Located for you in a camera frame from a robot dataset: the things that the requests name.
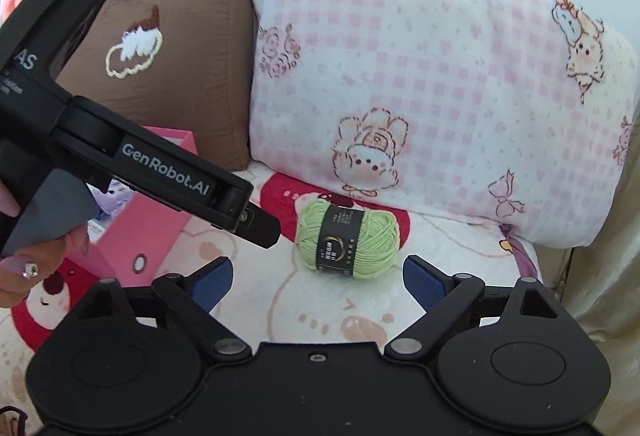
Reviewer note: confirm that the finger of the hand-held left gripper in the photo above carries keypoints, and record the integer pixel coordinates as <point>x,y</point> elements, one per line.
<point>262,228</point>

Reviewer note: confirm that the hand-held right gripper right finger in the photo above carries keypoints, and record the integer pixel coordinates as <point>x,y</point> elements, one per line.
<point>425,283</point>

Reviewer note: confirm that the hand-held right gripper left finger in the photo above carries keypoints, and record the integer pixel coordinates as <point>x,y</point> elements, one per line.
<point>212,283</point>

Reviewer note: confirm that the green yarn ball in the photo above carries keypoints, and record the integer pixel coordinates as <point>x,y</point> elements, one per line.
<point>370,236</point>

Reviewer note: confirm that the pink cardboard box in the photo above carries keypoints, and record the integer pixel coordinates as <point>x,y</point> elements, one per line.
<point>140,231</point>

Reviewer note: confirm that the person's left hand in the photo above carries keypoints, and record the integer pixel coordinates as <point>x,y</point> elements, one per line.
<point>30,276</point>

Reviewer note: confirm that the bear printed blanket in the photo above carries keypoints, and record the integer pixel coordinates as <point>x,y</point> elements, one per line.
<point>300,311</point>

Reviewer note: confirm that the brown embroidered pillow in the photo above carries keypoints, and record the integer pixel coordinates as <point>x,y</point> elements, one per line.
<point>200,65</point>

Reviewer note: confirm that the pink checked pillow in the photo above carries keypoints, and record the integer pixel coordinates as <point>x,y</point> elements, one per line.
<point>425,90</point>

